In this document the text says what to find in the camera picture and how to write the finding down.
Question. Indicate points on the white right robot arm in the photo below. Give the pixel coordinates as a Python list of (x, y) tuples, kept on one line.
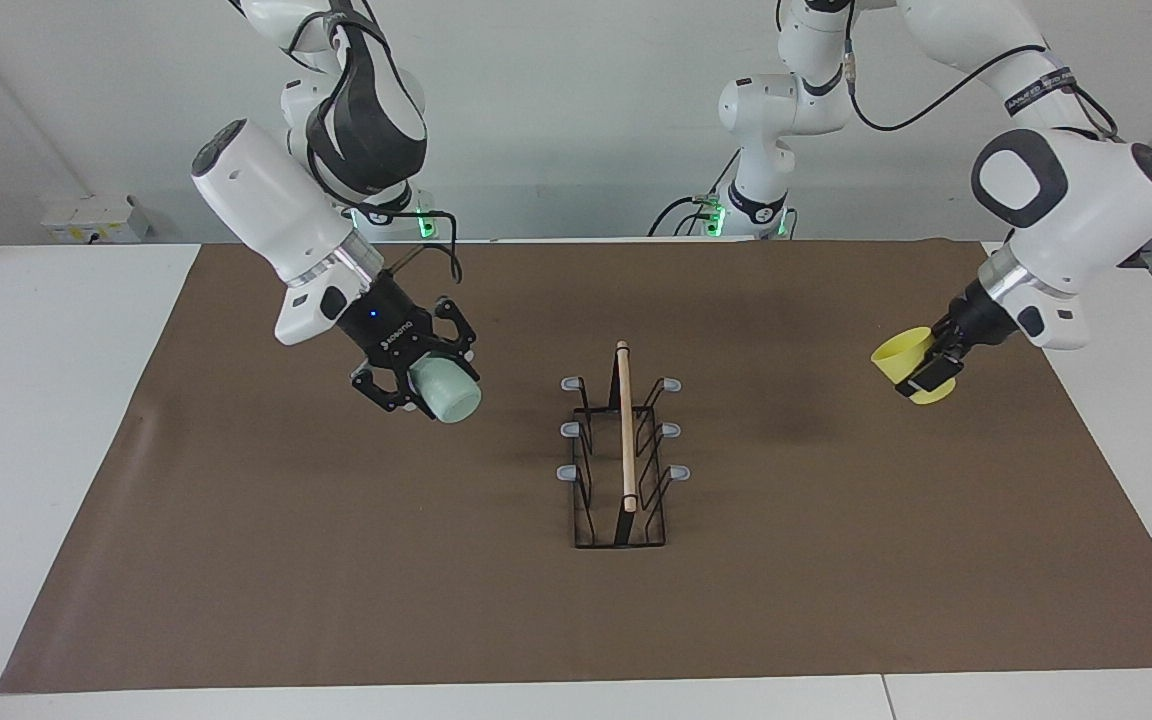
[(276, 205)]

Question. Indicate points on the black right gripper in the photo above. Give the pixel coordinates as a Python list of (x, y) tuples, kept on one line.
[(391, 325)]

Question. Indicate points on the yellow plastic cup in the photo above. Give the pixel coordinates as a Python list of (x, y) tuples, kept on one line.
[(901, 352)]

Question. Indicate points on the pale green plastic cup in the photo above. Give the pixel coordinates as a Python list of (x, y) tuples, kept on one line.
[(451, 392)]

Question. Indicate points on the brown table mat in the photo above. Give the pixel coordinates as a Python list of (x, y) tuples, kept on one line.
[(436, 580)]

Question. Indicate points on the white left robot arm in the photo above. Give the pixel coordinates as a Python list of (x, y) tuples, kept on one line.
[(1066, 200)]

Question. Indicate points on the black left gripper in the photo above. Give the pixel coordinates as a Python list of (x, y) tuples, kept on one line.
[(981, 320)]

